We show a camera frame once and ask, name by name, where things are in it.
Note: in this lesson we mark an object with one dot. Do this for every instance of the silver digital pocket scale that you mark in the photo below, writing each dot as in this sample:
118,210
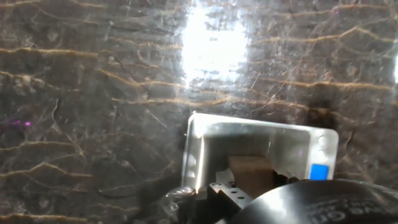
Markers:
289,146

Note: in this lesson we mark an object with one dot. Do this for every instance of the small wooden cube block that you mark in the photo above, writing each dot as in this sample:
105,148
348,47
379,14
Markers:
250,174

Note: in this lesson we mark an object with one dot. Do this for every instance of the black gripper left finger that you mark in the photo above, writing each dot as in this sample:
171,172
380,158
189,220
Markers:
228,189

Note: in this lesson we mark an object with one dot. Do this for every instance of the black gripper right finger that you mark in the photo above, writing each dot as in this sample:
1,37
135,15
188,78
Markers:
284,179

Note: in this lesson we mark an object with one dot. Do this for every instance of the dark marble pattern mat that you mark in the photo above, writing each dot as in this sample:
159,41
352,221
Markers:
93,109

